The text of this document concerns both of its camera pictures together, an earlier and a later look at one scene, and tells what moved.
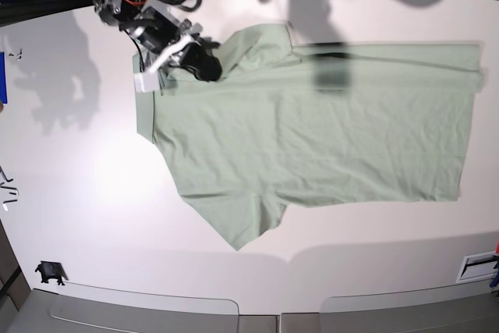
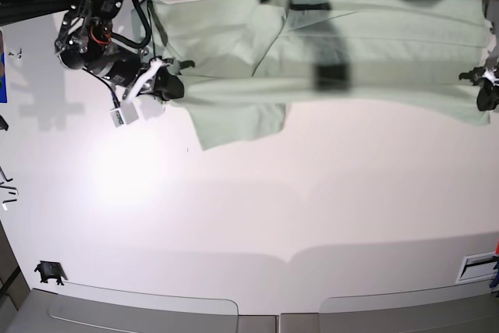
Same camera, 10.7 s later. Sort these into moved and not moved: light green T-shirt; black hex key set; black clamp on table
Moved: light green T-shirt
Not moved: black clamp on table; black hex key set
